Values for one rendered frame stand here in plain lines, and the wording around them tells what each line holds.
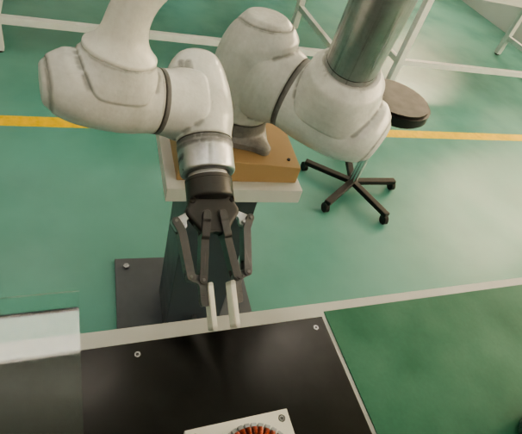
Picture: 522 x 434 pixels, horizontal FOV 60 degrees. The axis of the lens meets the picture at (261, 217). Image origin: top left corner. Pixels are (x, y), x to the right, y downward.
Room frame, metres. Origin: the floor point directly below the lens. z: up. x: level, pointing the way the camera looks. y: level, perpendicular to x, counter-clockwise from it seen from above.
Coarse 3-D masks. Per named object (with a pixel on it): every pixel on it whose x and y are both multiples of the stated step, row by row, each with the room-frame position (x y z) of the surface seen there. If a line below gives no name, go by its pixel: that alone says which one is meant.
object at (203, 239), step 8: (208, 216) 0.48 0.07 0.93; (208, 224) 0.48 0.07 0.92; (208, 232) 0.47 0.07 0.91; (200, 240) 0.46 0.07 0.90; (208, 240) 0.46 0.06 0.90; (200, 248) 0.45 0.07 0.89; (208, 248) 0.45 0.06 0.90; (200, 256) 0.44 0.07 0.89; (200, 264) 0.43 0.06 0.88; (200, 272) 0.42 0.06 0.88; (200, 280) 0.41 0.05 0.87
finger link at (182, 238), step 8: (176, 224) 0.46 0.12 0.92; (176, 232) 0.46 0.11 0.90; (184, 232) 0.45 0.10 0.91; (184, 240) 0.44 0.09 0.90; (184, 248) 0.43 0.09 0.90; (184, 256) 0.42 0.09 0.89; (184, 264) 0.41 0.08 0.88; (192, 264) 0.42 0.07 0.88; (184, 272) 0.41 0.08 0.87; (192, 272) 0.41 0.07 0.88; (184, 280) 0.41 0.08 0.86; (192, 280) 0.40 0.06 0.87
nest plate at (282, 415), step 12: (240, 420) 0.27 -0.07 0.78; (252, 420) 0.28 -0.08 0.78; (264, 420) 0.28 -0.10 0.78; (276, 420) 0.29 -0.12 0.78; (288, 420) 0.29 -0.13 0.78; (192, 432) 0.23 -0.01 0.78; (204, 432) 0.24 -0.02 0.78; (216, 432) 0.25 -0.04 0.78; (228, 432) 0.25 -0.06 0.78; (276, 432) 0.27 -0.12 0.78; (288, 432) 0.28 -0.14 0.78
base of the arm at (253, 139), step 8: (240, 128) 0.84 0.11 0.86; (248, 128) 0.85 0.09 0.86; (256, 128) 0.87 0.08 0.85; (264, 128) 0.92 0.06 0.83; (232, 136) 0.84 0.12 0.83; (240, 136) 0.84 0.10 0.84; (248, 136) 0.86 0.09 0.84; (256, 136) 0.87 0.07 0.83; (264, 136) 0.90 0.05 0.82; (240, 144) 0.84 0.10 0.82; (248, 144) 0.85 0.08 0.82; (256, 144) 0.86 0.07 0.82; (264, 144) 0.87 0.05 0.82; (256, 152) 0.85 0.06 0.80; (264, 152) 0.85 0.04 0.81
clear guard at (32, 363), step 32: (0, 320) 0.16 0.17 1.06; (32, 320) 0.17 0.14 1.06; (64, 320) 0.18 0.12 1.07; (0, 352) 0.14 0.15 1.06; (32, 352) 0.15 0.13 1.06; (64, 352) 0.15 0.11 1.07; (0, 384) 0.12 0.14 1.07; (32, 384) 0.12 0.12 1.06; (64, 384) 0.13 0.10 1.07; (0, 416) 0.10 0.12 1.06; (32, 416) 0.10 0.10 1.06; (64, 416) 0.11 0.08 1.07
